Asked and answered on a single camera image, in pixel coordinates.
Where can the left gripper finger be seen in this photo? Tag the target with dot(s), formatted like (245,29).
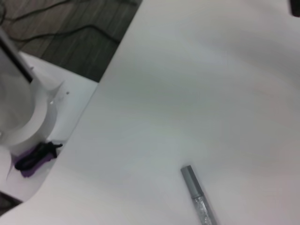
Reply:
(296,7)

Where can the grey marker pen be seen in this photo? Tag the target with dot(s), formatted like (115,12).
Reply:
(194,185)

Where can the white robot torso base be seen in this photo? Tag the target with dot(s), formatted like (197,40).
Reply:
(23,105)

